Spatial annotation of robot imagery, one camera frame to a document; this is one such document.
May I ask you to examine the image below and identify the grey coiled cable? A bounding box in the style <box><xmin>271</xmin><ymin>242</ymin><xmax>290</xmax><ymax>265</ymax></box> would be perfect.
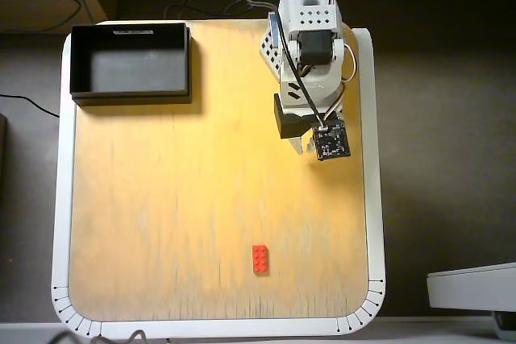
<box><xmin>51</xmin><ymin>329</ymin><xmax>148</xmax><ymax>344</ymax></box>

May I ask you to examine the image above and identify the black wrist camera board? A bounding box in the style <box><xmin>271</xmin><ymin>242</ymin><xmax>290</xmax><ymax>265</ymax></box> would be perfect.
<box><xmin>311</xmin><ymin>119</ymin><xmax>352</xmax><ymax>163</ymax></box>

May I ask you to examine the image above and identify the red lego block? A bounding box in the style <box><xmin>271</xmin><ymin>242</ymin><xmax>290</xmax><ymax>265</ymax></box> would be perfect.
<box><xmin>252</xmin><ymin>244</ymin><xmax>270</xmax><ymax>276</ymax></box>

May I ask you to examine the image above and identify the black camera cable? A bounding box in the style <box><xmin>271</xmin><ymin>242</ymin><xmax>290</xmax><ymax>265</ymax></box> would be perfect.
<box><xmin>275</xmin><ymin>12</ymin><xmax>328</xmax><ymax>130</ymax></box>

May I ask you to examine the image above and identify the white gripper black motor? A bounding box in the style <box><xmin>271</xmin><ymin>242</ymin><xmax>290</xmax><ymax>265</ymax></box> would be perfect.
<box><xmin>273</xmin><ymin>77</ymin><xmax>345</xmax><ymax>156</ymax></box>

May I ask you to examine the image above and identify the white flat device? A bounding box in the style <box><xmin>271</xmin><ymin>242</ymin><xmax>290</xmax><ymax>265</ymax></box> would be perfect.
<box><xmin>426</xmin><ymin>261</ymin><xmax>516</xmax><ymax>313</ymax></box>

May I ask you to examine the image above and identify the white servo wire loop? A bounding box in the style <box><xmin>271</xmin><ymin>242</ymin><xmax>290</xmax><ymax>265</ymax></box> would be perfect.
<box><xmin>340</xmin><ymin>43</ymin><xmax>360</xmax><ymax>83</ymax></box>

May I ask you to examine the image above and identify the white table edge frame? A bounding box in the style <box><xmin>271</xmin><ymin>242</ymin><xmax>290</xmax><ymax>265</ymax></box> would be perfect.
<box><xmin>51</xmin><ymin>19</ymin><xmax>387</xmax><ymax>339</ymax></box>

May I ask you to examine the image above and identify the black rectangular bin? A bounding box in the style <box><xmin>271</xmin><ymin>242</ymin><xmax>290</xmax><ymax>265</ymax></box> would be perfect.
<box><xmin>69</xmin><ymin>22</ymin><xmax>193</xmax><ymax>107</ymax></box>

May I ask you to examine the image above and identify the thin black cable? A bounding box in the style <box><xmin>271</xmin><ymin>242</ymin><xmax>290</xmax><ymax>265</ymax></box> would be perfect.
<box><xmin>0</xmin><ymin>93</ymin><xmax>61</xmax><ymax>118</ymax></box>

